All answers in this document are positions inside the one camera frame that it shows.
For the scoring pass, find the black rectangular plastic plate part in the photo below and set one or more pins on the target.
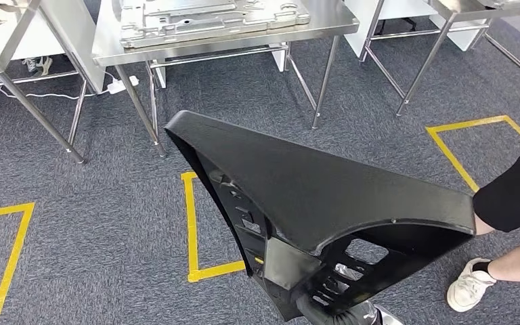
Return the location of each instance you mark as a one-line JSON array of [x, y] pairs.
[[309, 193]]

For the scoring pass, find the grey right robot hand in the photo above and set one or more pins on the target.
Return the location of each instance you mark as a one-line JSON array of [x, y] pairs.
[[331, 319]]

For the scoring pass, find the white power strip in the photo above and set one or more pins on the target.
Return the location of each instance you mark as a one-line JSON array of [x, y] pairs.
[[121, 85]]

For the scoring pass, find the stamped silver metal panel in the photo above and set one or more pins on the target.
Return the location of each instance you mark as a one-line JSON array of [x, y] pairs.
[[197, 27]]

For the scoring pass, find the stainless steel workbench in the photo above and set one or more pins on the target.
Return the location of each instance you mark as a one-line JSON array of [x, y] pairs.
[[425, 67], [0, 54], [336, 20]]

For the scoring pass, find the white desk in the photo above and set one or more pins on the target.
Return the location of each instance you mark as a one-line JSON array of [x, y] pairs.
[[403, 9], [76, 36]]

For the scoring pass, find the yellow floor tape square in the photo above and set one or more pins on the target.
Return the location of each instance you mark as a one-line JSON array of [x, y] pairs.
[[466, 123], [192, 224], [4, 211]]

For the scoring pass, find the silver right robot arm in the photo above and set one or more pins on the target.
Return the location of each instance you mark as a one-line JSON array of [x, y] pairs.
[[390, 318]]

